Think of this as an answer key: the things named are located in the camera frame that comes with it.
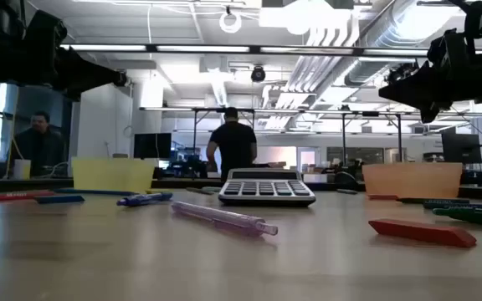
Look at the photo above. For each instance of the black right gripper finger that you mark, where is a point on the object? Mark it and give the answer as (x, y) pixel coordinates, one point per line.
(416, 90)
(430, 113)

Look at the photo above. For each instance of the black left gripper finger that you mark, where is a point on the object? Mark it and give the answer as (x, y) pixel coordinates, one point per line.
(94, 73)

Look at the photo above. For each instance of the dark green pencil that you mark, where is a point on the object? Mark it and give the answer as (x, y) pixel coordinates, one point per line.
(433, 200)

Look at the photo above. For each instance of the pink eraser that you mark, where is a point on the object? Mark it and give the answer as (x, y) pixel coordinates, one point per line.
(381, 197)

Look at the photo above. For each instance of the dark blue pen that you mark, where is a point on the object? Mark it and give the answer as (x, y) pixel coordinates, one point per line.
(467, 206)

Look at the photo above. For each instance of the red eraser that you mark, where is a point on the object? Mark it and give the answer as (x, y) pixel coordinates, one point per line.
(423, 232)

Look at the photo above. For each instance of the blue eraser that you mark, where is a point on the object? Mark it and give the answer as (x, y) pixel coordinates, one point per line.
(59, 199)

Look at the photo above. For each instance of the blue ballpoint pen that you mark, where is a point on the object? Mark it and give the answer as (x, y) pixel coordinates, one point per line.
(142, 200)

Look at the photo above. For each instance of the clear purple pen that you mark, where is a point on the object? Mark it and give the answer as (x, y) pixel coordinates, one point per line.
(220, 216)

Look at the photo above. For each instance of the black computer monitor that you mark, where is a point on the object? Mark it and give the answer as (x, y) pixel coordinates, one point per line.
(460, 148)
(152, 145)

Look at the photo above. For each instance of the orange plastic bin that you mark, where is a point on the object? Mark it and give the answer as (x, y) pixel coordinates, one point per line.
(412, 180)

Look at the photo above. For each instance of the person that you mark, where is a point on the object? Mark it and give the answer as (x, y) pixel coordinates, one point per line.
(233, 142)
(40, 142)

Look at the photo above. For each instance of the yellow plastic bin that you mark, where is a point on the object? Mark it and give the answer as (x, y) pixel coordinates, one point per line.
(111, 175)

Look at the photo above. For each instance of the pale yellow cup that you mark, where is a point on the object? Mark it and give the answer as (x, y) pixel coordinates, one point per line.
(22, 169)

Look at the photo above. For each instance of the green marker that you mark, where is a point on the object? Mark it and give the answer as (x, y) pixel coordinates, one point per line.
(475, 215)

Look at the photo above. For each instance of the grey pen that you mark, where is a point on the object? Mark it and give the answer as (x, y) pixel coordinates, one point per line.
(346, 191)

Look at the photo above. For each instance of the red crayon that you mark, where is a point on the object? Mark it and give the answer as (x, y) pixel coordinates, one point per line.
(15, 195)

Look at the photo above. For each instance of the turquoise pen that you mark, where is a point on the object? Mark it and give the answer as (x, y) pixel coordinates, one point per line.
(213, 189)

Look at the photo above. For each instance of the white desk calculator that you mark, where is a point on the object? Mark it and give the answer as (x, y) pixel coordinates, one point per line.
(266, 188)

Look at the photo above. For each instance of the black ceiling camera cluster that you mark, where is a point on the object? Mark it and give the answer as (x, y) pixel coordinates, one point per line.
(398, 71)

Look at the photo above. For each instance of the black metal rack frame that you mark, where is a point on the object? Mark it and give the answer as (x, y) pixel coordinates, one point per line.
(343, 138)

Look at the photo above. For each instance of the black table frame rail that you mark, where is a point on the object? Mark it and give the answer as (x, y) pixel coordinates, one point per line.
(27, 184)

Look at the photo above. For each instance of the black overhead camera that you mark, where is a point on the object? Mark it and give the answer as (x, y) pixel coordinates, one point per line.
(258, 74)

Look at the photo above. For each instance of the black overhead frame bar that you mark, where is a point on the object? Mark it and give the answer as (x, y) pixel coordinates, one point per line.
(253, 49)

